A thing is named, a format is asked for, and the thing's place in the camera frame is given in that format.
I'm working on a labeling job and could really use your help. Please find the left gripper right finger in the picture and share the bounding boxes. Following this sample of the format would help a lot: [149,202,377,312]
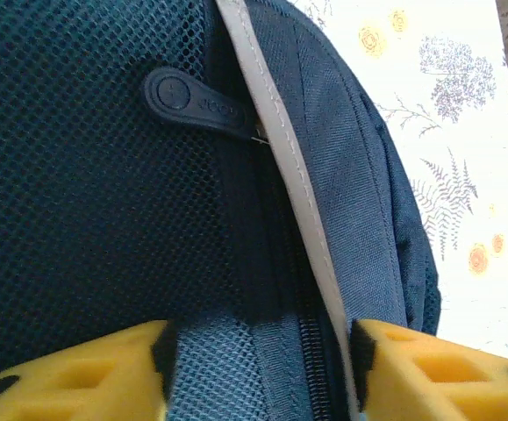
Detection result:
[350,318,508,421]

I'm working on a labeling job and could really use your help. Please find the navy blue backpack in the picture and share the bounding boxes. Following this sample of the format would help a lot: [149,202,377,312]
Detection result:
[0,0,442,421]

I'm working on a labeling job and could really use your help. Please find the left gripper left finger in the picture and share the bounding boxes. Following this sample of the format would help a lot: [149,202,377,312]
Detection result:
[0,318,175,421]

